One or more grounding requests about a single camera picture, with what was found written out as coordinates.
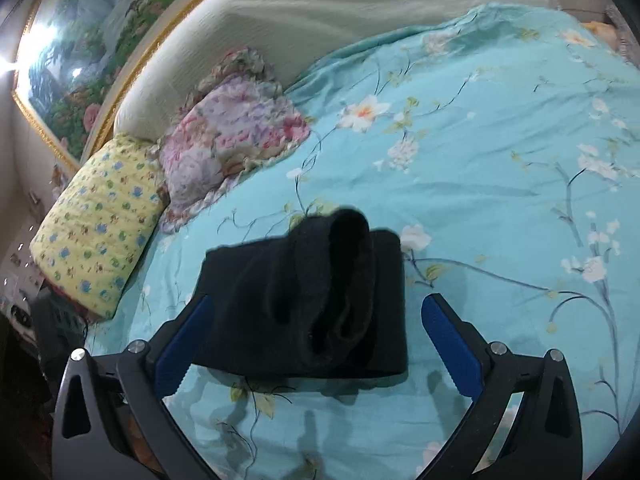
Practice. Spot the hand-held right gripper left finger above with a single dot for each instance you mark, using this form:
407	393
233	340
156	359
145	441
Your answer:
180	347

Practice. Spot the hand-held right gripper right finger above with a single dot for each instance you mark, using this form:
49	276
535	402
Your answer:
450	345

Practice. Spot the black pants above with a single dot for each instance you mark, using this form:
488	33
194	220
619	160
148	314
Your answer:
260	305

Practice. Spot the dark cloth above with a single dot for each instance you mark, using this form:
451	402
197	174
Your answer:
57	322

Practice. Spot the yellow printed pillow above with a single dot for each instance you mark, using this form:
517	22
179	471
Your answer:
100	225

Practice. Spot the turquoise floral bedsheet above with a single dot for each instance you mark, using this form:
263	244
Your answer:
475	185

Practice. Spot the pink floral pillow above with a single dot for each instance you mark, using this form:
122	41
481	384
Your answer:
230	130

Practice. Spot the gold framed landscape painting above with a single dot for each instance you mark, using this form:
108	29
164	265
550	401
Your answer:
85	50

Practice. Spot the peach cloth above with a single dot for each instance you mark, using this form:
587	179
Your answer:
597	30

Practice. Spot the white striped headboard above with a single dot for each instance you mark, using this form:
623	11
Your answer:
325	10

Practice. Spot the plaid cloth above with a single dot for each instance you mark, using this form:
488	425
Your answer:
622	30

